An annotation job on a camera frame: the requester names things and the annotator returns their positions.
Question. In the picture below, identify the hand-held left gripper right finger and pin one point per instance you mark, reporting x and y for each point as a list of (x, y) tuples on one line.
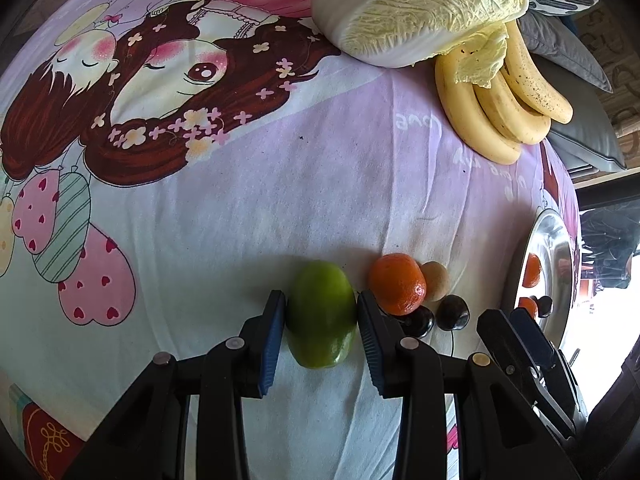
[(372, 345)]

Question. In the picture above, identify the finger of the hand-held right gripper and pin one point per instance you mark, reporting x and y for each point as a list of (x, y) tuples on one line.
[(500, 340), (535, 342)]

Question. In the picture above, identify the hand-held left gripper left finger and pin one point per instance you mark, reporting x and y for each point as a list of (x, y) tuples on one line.
[(272, 340)]

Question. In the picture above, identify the long-stemmed dark cherry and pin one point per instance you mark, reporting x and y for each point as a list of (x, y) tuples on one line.
[(452, 312)]

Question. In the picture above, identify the large green mango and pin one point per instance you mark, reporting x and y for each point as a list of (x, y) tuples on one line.
[(320, 310)]

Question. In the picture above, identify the brown longan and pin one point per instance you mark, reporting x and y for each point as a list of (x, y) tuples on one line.
[(437, 280)]

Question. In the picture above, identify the round metal plate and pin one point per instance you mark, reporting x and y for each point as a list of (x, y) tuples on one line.
[(555, 240)]

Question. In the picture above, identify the printed cartoon blanket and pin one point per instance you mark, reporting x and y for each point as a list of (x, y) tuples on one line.
[(250, 185)]

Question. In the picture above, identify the red patterned cloth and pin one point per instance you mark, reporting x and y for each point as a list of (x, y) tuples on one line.
[(45, 440)]

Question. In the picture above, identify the spotted yellow banana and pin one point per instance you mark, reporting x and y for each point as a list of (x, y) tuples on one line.
[(540, 90)]

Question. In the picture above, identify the napa cabbage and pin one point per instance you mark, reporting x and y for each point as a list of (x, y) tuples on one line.
[(400, 10)]

